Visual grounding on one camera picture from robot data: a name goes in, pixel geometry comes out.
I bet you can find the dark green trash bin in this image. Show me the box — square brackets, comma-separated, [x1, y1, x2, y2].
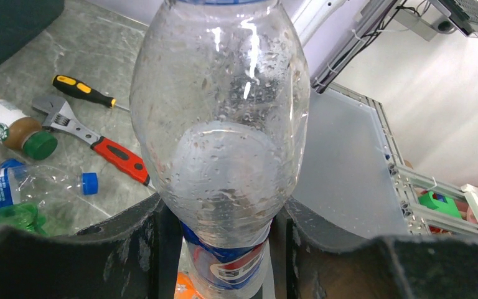
[0, 1, 65, 65]

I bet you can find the green plastic bottle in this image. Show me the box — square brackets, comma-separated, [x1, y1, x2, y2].
[0, 203, 49, 236]

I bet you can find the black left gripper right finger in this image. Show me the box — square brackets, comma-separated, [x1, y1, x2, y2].
[271, 199, 478, 298]

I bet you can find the crushed clear blue label bottle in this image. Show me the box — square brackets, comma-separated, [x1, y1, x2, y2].
[129, 1, 311, 298]

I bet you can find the yellow black screwdriver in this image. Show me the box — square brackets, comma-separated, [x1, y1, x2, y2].
[52, 74, 130, 112]

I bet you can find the blue label pepsi bottle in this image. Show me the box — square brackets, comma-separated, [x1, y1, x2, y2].
[0, 159, 100, 208]

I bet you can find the crushed orange label jug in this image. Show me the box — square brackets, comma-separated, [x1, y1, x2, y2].
[174, 272, 203, 299]

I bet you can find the brown coffee bottle green cap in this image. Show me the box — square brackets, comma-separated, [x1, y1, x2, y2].
[0, 98, 58, 161]

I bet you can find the red handled adjustable wrench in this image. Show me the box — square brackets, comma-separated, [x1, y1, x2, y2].
[32, 95, 152, 188]

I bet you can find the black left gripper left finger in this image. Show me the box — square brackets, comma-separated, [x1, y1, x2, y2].
[0, 194, 182, 298]

